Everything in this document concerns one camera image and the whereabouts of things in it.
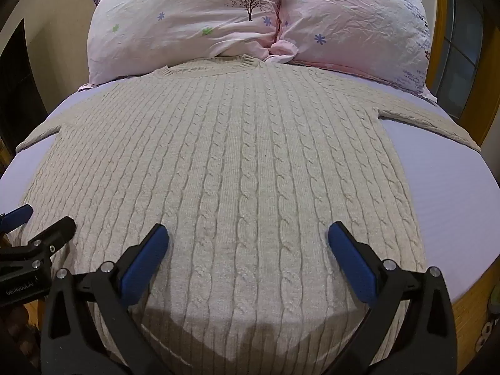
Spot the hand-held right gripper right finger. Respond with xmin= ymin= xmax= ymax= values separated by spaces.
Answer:
xmin=327 ymin=221 xmax=458 ymax=375

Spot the wooden bed frame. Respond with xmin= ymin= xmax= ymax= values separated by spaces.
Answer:
xmin=426 ymin=0 xmax=500 ymax=375

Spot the window with dark panes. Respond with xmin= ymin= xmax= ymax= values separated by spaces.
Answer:
xmin=441 ymin=0 xmax=487 ymax=126

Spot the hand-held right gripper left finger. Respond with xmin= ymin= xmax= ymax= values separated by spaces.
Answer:
xmin=41 ymin=223 xmax=175 ymax=375

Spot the lavender bed sheet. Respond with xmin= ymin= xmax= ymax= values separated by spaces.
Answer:
xmin=0 ymin=71 xmax=500 ymax=309

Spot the pink floral pillow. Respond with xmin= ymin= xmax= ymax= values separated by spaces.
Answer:
xmin=269 ymin=0 xmax=435 ymax=98
xmin=86 ymin=0 xmax=283 ymax=86

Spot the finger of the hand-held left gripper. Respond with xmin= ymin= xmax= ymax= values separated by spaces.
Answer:
xmin=23 ymin=216 xmax=77 ymax=266
xmin=0 ymin=205 xmax=33 ymax=233

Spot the cream cable-knit sweater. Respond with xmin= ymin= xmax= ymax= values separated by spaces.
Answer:
xmin=8 ymin=54 xmax=482 ymax=375

